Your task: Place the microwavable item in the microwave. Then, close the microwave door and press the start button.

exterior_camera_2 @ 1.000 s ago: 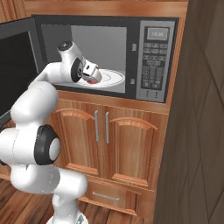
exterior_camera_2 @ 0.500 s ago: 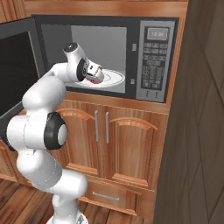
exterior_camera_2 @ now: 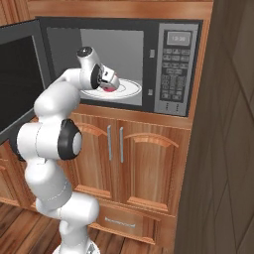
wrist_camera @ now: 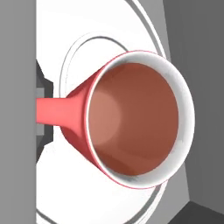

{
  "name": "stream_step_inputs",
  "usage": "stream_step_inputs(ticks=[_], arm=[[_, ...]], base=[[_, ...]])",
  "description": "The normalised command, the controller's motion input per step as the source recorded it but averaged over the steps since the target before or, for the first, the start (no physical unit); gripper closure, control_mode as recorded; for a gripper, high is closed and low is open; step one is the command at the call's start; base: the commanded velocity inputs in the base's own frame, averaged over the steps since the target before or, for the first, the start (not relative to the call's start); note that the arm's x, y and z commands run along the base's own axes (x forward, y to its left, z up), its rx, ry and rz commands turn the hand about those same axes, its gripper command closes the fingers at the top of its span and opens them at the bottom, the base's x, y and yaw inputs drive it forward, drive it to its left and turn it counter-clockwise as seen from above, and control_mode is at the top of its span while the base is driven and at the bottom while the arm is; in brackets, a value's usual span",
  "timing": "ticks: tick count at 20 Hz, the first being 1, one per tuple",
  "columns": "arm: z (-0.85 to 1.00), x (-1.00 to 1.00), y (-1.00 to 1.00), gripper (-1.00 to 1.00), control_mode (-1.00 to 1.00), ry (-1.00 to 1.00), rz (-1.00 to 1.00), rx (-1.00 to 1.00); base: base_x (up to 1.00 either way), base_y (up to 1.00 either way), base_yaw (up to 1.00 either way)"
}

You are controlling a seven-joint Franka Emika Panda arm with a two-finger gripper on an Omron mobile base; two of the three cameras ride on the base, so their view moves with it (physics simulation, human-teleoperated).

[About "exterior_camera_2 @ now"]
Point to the tall dark wooden cabinet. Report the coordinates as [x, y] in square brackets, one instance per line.
[221, 132]

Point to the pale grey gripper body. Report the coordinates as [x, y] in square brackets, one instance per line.
[112, 80]

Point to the white microwave turntable plate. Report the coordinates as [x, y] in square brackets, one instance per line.
[129, 88]

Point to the wooden cabinet above microwave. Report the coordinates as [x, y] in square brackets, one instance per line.
[125, 9]

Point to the microwave start button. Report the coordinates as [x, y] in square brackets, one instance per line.
[177, 97]

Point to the grey microwave oven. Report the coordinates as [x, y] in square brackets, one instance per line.
[175, 66]

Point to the red round food item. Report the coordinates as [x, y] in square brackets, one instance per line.
[108, 89]

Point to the wooden arched cupboard door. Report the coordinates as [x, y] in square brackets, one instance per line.
[94, 158]
[150, 168]

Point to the wooden drawer front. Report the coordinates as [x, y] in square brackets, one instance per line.
[132, 223]

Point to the wooden base cabinet run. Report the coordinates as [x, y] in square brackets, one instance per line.
[10, 178]

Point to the black microwave door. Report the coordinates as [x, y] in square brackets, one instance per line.
[18, 79]

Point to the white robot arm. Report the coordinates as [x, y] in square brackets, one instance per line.
[49, 109]

